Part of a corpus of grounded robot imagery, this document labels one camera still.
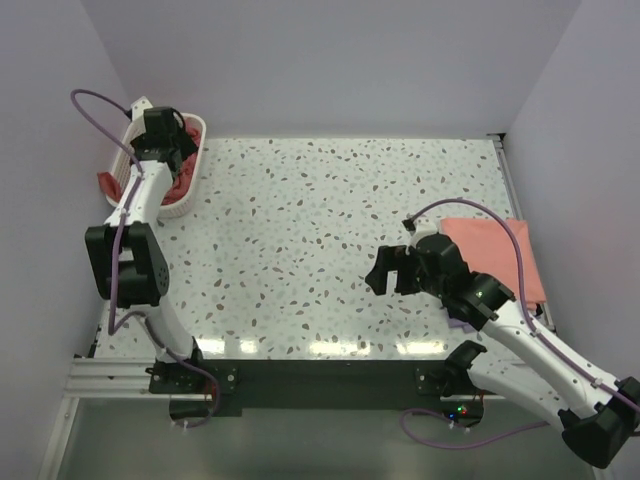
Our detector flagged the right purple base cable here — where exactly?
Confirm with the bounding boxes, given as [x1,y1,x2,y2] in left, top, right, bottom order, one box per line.
[402,407,549,447]

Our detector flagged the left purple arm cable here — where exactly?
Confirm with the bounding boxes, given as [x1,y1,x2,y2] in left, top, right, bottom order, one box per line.
[73,89,146,337]

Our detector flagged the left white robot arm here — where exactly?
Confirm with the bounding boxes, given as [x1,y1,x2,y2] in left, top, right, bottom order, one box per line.
[85,98,215,395]

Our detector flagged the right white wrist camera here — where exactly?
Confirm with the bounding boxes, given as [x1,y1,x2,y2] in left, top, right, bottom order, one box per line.
[402,218,440,247]

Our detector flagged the folded salmon t shirt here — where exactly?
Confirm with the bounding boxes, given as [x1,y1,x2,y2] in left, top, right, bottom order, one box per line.
[441,218,547,311]

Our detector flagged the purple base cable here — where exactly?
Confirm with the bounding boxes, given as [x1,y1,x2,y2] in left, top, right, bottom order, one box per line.
[402,407,549,447]
[164,349,224,429]

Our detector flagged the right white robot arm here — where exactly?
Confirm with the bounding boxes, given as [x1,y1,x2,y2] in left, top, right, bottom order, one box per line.
[365,233,639,469]

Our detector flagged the white plastic basket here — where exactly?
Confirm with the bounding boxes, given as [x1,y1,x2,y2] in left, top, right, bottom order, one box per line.
[103,113,208,220]

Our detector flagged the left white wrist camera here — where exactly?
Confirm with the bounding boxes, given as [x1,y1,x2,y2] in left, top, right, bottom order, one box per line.
[128,96,153,122]

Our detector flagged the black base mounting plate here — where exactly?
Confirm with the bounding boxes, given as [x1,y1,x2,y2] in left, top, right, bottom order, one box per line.
[145,359,476,419]

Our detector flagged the aluminium frame rail right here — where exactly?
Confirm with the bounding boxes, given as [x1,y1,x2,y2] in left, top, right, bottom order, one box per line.
[488,130,559,336]

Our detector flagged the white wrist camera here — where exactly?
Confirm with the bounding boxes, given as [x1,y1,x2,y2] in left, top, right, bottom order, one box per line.
[402,218,440,247]
[128,96,153,122]

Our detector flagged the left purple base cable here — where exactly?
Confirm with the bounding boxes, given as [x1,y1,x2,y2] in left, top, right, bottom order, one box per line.
[164,349,224,429]

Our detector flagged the red t shirt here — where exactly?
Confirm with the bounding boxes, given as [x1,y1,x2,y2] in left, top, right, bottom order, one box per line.
[97,119,201,206]

